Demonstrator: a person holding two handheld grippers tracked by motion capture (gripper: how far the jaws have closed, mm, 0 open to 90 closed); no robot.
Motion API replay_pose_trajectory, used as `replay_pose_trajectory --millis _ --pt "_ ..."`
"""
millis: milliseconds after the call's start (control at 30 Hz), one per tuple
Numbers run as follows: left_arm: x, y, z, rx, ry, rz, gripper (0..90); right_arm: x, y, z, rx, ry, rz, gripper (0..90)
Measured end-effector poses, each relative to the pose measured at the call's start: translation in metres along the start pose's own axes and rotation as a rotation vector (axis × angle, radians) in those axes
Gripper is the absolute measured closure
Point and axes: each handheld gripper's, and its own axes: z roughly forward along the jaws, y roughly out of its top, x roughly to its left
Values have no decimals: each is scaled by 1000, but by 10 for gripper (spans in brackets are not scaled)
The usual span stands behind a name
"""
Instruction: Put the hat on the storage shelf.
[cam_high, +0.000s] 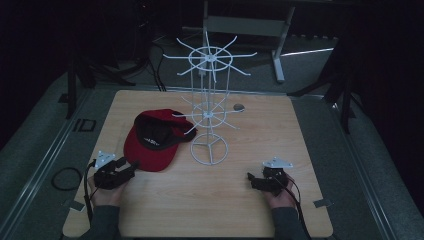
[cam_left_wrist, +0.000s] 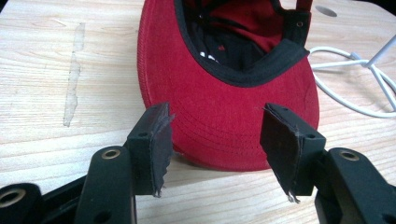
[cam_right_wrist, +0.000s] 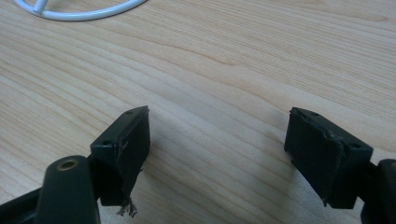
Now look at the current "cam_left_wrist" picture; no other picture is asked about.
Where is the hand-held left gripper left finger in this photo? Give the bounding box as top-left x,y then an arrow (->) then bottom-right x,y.
123,101 -> 176,199

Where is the red baseball cap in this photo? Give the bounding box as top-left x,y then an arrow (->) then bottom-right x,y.
136,0 -> 320,173

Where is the white metal stand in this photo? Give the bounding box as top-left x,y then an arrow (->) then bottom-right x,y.
350,34 -> 396,112

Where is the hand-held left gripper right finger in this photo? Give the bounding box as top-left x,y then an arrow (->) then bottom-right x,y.
259,103 -> 327,204

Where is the white cable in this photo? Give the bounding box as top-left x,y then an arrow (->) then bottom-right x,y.
308,46 -> 396,119

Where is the clear tape strip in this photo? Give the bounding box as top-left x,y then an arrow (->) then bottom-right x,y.
63,21 -> 86,128

